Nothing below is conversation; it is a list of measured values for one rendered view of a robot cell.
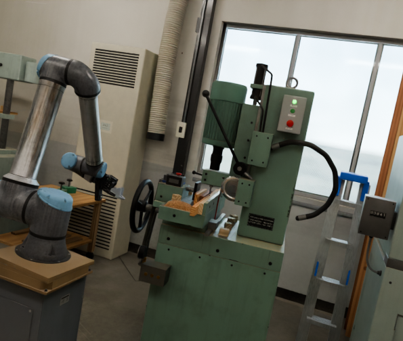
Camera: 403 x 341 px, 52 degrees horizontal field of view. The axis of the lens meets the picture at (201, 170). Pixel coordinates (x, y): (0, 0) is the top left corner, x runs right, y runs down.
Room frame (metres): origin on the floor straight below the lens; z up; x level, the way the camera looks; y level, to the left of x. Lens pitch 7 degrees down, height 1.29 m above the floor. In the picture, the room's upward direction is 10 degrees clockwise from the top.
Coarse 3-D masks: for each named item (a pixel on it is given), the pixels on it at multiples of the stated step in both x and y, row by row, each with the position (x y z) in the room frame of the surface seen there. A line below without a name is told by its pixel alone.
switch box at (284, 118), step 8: (288, 96) 1.82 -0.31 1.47; (296, 96) 1.82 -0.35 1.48; (288, 104) 1.82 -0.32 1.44; (296, 104) 1.82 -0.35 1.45; (304, 104) 1.81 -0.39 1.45; (280, 112) 1.83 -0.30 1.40; (288, 112) 1.82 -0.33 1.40; (296, 112) 1.82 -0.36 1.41; (280, 120) 1.83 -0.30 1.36; (296, 120) 1.81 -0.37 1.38; (280, 128) 1.83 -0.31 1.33; (296, 128) 1.81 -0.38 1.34
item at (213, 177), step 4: (208, 168) 2.08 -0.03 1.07; (204, 172) 2.02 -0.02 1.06; (208, 172) 2.02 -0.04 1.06; (212, 172) 2.01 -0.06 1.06; (216, 172) 2.01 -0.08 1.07; (220, 172) 2.03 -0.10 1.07; (224, 172) 2.07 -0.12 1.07; (204, 176) 2.02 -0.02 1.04; (208, 176) 2.02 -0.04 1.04; (212, 176) 2.01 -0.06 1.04; (216, 176) 2.01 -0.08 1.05; (220, 176) 2.01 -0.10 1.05; (224, 176) 2.00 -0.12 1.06; (204, 180) 2.02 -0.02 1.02; (208, 180) 2.02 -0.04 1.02; (212, 180) 2.01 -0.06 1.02; (216, 180) 2.01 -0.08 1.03; (220, 180) 2.01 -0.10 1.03; (208, 184) 2.02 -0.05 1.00; (212, 184) 2.01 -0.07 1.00; (216, 184) 2.01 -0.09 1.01; (220, 184) 2.00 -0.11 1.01
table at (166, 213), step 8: (184, 200) 2.01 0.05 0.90; (192, 200) 2.05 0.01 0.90; (224, 200) 2.32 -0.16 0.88; (160, 208) 1.79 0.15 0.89; (168, 208) 1.79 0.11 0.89; (176, 208) 1.79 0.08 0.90; (160, 216) 1.79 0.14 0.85; (168, 216) 1.79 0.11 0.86; (176, 216) 1.78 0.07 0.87; (184, 216) 1.77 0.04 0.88; (200, 216) 1.76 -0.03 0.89; (208, 216) 1.85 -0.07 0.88; (184, 224) 1.77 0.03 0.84; (192, 224) 1.76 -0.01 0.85; (200, 224) 1.76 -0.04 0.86
